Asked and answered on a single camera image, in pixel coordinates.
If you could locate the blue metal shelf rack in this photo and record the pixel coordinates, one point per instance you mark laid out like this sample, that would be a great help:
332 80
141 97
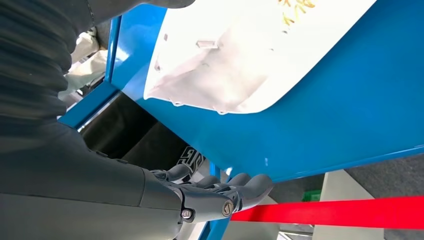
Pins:
331 116

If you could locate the white panel-leg table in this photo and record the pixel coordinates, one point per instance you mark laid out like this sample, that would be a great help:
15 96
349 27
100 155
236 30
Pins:
348 185

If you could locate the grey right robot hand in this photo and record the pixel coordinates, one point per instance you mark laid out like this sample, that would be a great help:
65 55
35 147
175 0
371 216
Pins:
82 198

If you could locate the green plastic crate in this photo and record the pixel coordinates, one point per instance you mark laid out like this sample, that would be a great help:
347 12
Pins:
311 195

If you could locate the red barrier belt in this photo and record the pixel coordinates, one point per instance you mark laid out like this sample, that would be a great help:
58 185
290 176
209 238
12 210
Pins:
331 212

